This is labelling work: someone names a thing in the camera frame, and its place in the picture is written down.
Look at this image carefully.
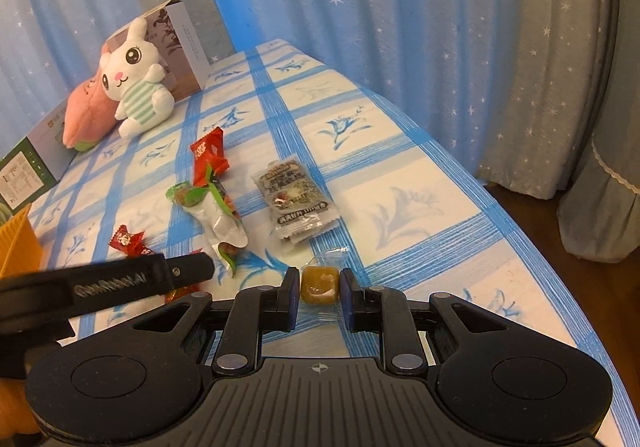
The white bunny plush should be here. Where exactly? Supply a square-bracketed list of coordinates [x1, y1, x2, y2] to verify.
[97, 17, 175, 138]

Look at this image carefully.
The grey frilled cloth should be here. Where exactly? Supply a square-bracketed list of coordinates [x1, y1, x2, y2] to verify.
[557, 0, 640, 263]

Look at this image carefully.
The green white cardboard box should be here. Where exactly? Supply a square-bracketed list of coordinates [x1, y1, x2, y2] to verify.
[0, 99, 88, 208]

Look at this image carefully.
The plant print cardboard box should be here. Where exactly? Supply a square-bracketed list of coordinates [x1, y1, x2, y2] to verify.
[105, 0, 211, 102]

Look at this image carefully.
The orange candy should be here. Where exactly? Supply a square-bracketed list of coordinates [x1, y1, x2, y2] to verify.
[162, 284, 201, 304]

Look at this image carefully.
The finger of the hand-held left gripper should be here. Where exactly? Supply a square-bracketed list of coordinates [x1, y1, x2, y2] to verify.
[160, 251, 216, 289]

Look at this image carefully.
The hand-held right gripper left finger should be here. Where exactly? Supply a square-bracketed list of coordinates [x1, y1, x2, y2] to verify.
[115, 268, 301, 376]

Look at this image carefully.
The pink plush toy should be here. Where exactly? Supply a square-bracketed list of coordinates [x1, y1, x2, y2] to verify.
[62, 69, 123, 152]

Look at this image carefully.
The blue star curtain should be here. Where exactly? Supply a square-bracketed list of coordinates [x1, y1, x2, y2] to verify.
[0, 0, 616, 198]

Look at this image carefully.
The green clear snack packet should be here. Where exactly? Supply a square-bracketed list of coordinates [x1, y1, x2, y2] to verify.
[166, 179, 251, 278]

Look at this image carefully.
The red snack packet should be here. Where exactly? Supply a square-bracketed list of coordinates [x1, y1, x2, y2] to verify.
[190, 125, 231, 174]

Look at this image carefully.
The grey snack packet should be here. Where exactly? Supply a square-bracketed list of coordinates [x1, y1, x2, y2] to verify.
[252, 154, 341, 243]

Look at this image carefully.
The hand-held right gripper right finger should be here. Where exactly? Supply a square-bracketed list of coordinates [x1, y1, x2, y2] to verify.
[340, 268, 531, 375]

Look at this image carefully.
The small red candy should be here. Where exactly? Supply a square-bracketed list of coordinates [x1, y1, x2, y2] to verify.
[109, 224, 157, 258]

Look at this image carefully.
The green red candy wrapper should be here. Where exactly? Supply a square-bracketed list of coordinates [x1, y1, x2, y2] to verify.
[192, 164, 241, 220]

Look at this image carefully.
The orange plastic basket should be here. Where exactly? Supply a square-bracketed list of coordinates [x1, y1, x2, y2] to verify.
[0, 204, 47, 278]

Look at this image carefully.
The brown candy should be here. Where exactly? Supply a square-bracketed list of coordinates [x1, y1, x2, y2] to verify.
[299, 247, 353, 323]

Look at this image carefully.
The blue checked tablecloth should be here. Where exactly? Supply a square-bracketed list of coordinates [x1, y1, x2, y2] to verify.
[0, 39, 593, 378]

